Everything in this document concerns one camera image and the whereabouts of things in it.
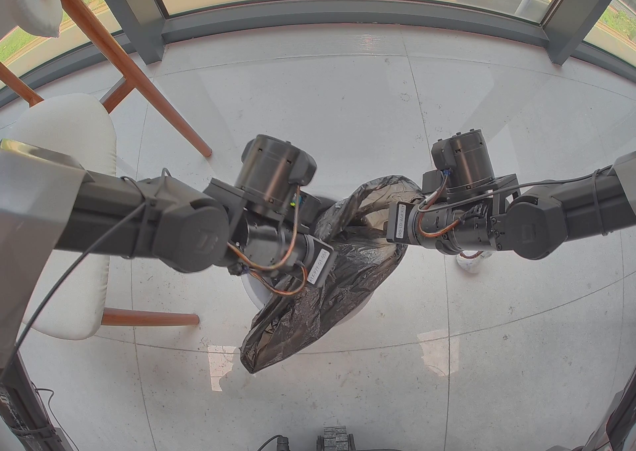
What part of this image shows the white trash bin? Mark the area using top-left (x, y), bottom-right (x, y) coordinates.
top-left (245, 274), bottom-right (374, 326)

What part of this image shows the black cable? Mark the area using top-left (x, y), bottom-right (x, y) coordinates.
top-left (11, 168), bottom-right (172, 370)

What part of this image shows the wooden chair with white cushions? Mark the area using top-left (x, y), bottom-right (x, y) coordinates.
top-left (0, 0), bottom-right (214, 341)

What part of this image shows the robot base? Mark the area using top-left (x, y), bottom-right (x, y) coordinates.
top-left (251, 423), bottom-right (358, 451)

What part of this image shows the black plastic bag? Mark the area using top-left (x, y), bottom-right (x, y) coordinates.
top-left (240, 176), bottom-right (426, 374)

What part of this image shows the window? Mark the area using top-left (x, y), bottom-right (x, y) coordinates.
top-left (0, 0), bottom-right (636, 108)

